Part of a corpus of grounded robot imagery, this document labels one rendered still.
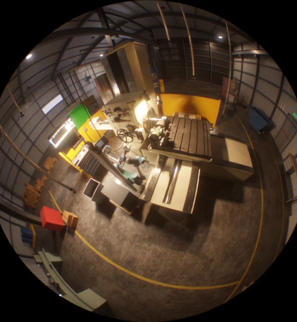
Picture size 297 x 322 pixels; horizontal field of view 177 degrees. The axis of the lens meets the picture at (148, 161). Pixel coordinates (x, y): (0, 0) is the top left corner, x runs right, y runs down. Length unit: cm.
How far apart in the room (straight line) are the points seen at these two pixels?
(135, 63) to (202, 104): 279
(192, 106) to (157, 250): 464
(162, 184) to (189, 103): 317
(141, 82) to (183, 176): 208
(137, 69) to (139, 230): 351
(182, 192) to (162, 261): 180
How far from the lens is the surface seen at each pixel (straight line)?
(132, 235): 259
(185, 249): 258
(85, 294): 452
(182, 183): 182
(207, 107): 408
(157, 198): 174
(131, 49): 224
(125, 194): 178
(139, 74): 219
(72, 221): 367
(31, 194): 829
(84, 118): 579
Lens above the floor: 240
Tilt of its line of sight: 54 degrees down
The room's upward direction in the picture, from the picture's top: 19 degrees counter-clockwise
